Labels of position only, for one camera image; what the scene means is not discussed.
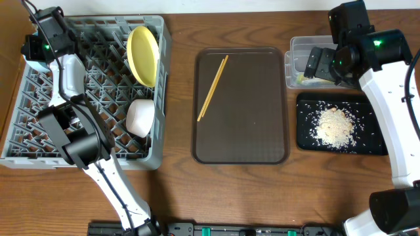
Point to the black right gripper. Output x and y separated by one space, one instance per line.
310 58

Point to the green snack wrapper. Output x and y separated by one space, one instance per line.
313 82

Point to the dark brown serving tray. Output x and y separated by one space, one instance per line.
240 107

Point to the black food waste tray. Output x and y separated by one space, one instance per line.
373 139

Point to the clear plastic waste bin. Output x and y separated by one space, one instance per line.
297 58

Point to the pile of leftover rice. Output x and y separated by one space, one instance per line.
332 126

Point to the light blue bowl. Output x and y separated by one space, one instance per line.
37 66

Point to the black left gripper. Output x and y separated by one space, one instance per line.
27 50

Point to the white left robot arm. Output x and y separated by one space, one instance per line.
73 124

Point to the yellow plastic plate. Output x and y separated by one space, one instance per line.
143 56

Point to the white bowl with rice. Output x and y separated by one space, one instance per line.
140 117

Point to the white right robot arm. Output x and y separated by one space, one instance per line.
381 64

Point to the grey plastic dish rack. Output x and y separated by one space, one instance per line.
111 88

